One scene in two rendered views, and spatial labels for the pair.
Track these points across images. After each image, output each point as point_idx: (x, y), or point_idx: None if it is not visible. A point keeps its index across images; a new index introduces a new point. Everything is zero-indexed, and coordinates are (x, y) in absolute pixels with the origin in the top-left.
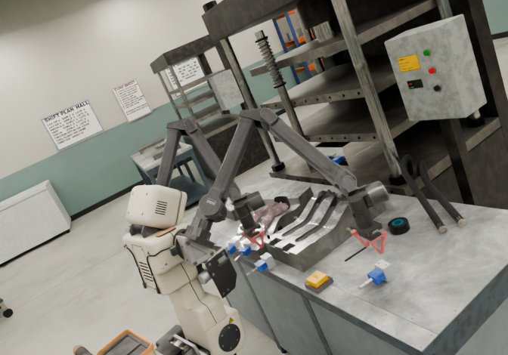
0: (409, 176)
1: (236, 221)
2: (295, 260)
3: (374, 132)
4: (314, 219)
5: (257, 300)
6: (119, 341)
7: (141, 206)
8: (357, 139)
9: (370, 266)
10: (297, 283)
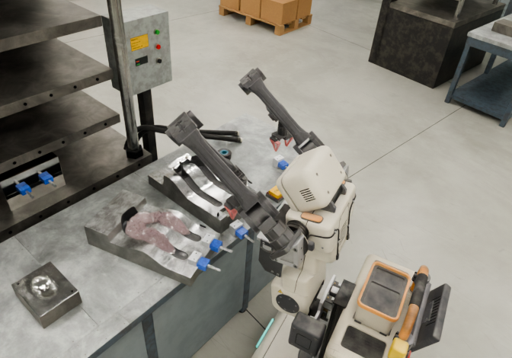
0: None
1: (84, 300)
2: None
3: (104, 119)
4: (203, 185)
5: (155, 351)
6: (371, 306)
7: (335, 169)
8: (83, 135)
9: (263, 171)
10: None
